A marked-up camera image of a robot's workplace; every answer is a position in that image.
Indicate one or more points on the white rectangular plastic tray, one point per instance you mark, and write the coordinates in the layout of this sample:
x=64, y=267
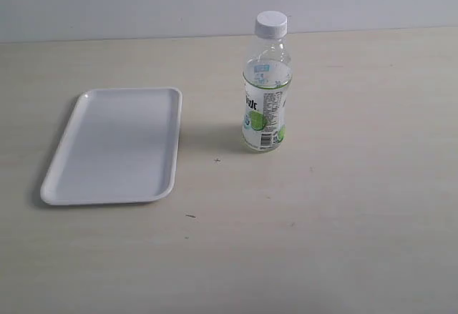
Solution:
x=119, y=147

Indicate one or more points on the white bottle cap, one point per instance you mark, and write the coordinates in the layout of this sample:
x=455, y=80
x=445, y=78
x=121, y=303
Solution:
x=271, y=25

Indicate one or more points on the clear plastic drink bottle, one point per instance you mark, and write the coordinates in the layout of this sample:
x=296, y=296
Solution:
x=267, y=76

